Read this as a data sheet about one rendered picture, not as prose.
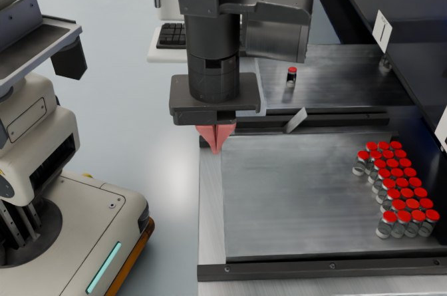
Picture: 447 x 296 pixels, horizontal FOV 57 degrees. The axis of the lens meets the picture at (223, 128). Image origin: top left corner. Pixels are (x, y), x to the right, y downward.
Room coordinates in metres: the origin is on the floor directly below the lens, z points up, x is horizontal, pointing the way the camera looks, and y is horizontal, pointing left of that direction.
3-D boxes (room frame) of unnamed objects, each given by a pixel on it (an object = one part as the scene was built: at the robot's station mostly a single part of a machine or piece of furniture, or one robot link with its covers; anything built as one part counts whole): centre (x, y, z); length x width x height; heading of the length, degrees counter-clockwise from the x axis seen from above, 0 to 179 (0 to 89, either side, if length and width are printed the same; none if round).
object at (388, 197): (0.47, -0.28, 0.90); 0.18 x 0.02 x 0.05; 3
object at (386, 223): (0.39, -0.26, 0.90); 0.02 x 0.02 x 0.05
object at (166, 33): (1.17, 0.00, 0.82); 0.40 x 0.14 x 0.02; 89
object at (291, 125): (0.63, -0.09, 0.91); 0.14 x 0.03 x 0.06; 92
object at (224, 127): (0.38, 0.02, 1.12); 0.07 x 0.07 x 0.09; 2
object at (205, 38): (0.38, 0.01, 1.25); 0.07 x 0.06 x 0.07; 76
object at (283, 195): (0.46, -0.17, 0.90); 0.34 x 0.26 x 0.04; 93
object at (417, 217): (0.47, -0.30, 0.90); 0.18 x 0.02 x 0.05; 3
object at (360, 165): (0.52, -0.25, 0.90); 0.02 x 0.02 x 0.05
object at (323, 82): (0.81, -0.25, 0.90); 0.34 x 0.26 x 0.04; 92
